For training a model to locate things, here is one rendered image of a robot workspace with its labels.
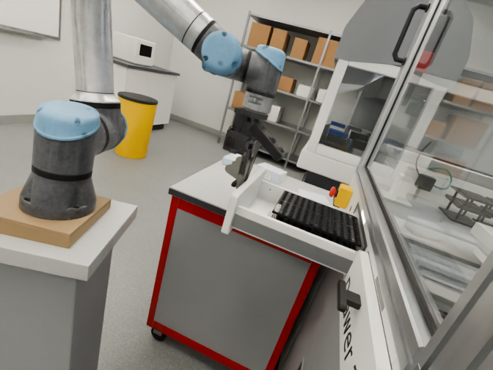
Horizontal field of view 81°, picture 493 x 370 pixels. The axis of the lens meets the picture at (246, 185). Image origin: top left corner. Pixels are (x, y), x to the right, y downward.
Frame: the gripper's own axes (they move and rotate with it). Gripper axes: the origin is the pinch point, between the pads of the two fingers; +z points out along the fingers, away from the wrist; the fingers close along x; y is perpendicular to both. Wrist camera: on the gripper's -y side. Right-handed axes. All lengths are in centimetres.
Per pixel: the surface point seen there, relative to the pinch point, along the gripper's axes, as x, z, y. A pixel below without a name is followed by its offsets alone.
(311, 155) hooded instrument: -80, 2, -14
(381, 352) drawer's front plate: 43, -2, -32
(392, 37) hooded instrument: -80, -60, -29
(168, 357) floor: -9, 91, 12
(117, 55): -269, -4, 270
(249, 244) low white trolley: -11.2, 24.6, -5.6
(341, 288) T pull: 30.8, -0.6, -27.8
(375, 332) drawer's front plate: 40, -2, -32
